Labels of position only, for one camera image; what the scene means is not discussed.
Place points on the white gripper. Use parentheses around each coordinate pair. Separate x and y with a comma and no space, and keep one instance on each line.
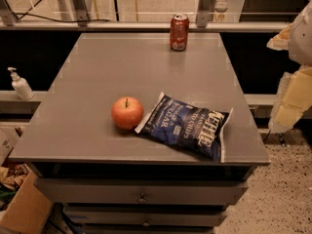
(302,39)

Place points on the red soda can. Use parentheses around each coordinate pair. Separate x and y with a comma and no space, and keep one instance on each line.
(179,32)

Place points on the white pump dispenser bottle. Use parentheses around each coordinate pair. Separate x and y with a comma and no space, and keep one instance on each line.
(20,85)

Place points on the cardboard box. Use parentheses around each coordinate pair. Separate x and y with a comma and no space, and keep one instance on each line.
(28,211)

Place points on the blue kettle chips bag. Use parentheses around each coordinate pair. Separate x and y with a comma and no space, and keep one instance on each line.
(179,124)

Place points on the red apple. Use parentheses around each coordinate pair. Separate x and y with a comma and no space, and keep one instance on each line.
(126,113)

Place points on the grey drawer cabinet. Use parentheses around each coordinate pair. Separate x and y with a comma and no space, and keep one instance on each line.
(135,138)

